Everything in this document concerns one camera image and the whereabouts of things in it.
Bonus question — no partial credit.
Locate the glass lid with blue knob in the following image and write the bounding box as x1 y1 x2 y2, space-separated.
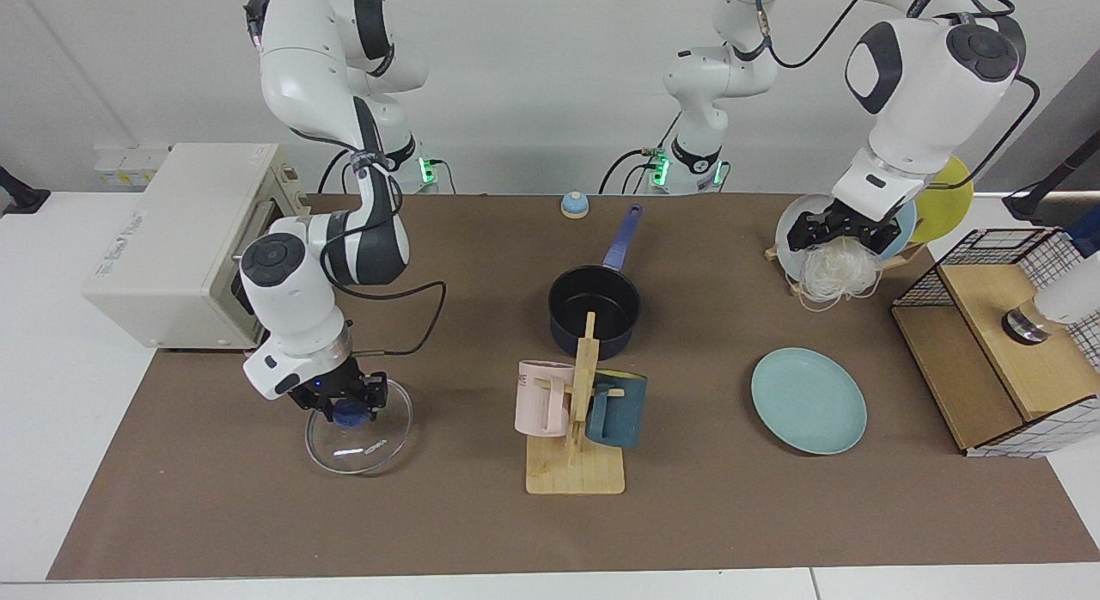
304 378 414 476

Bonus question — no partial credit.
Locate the white vermicelli bundle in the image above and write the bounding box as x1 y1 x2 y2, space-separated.
795 242 883 313

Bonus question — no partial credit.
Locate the grey plate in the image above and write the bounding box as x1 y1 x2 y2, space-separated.
775 193 839 281

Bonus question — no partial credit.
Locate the light blue plate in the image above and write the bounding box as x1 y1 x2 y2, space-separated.
883 198 918 260

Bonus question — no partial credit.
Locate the wooden plate rack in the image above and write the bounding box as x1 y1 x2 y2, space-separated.
765 242 934 297

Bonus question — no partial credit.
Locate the yellow plate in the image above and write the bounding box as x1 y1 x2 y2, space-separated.
909 156 975 244

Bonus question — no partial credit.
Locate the pale green plate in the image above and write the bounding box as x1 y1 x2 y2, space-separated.
751 347 868 456

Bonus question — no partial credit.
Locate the brown table cloth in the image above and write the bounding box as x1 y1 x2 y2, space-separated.
47 193 1100 581

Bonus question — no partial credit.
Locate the pink cup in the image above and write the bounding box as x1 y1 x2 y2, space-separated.
514 360 575 438

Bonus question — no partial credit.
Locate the pale toaster oven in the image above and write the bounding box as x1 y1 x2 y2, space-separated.
82 143 312 353

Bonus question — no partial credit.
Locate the wooden cup stand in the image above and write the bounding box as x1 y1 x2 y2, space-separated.
525 312 626 496

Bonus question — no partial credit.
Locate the dark teal cup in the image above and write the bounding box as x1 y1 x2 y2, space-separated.
585 370 647 450

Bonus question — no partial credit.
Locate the wire basket with wooden floor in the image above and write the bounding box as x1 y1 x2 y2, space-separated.
891 228 1100 459

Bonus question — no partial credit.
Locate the black base cable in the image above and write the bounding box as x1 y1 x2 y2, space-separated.
316 147 355 195
598 146 661 195

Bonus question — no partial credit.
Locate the white cylinder with silver ring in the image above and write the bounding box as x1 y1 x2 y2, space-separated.
1001 273 1100 345

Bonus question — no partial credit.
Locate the black pot with blue handle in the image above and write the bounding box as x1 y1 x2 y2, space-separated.
548 205 644 361

